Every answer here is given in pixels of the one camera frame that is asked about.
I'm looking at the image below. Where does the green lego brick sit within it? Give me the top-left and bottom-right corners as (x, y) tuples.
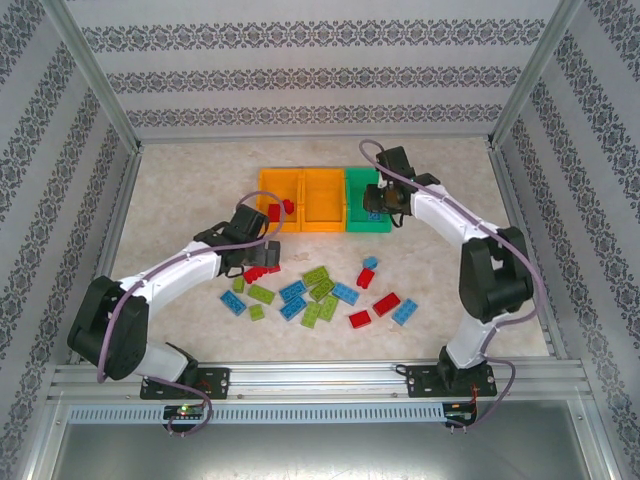
(247, 284), (277, 306)
(308, 278), (337, 303)
(300, 301), (323, 329)
(318, 294), (341, 322)
(301, 266), (331, 288)

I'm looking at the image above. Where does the green plastic bin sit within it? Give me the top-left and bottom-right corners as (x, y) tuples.
(344, 166), (393, 235)

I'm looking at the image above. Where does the orange plastic bin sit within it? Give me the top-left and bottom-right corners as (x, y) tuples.
(257, 167), (305, 235)
(301, 167), (348, 235)

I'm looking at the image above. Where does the small circuit board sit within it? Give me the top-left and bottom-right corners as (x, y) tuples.
(163, 404), (207, 420)
(443, 401), (479, 427)

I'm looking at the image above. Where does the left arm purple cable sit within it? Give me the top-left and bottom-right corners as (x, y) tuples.
(96, 191), (297, 437)

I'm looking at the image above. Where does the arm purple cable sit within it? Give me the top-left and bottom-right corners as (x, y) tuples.
(358, 138), (546, 436)
(96, 191), (297, 437)

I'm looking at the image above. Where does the aluminium frame beam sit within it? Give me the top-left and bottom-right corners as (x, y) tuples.
(97, 142), (146, 301)
(485, 139), (569, 360)

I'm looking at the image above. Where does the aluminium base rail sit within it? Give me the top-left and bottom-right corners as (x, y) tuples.
(48, 360), (587, 402)

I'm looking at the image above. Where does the slotted grey cable tray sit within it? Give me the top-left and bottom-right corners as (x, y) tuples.
(66, 402), (447, 425)

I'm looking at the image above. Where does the aluminium frame post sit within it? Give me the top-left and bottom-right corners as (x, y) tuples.
(46, 0), (145, 151)
(485, 0), (585, 150)

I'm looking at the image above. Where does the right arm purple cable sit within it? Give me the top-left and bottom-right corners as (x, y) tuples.
(358, 138), (546, 436)

